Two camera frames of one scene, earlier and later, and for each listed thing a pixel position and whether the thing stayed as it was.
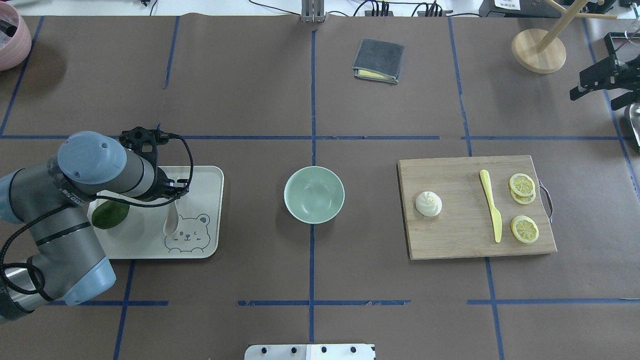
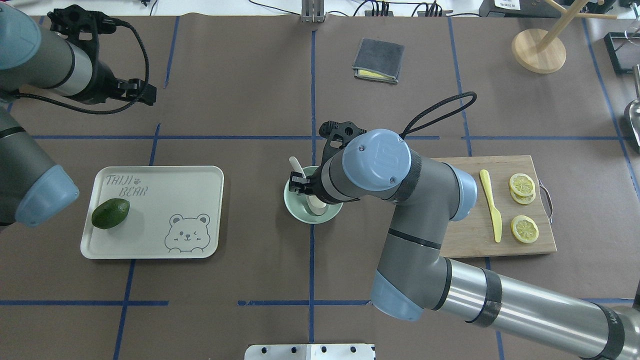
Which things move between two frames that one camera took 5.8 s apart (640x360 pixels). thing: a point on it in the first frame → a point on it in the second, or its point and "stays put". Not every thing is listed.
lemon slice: x=524 y=229 stays put
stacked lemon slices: x=522 y=188 stays put
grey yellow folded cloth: x=378 y=60 stays put
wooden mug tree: x=541 y=51 stays put
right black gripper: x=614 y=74 → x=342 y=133
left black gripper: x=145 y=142 → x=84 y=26
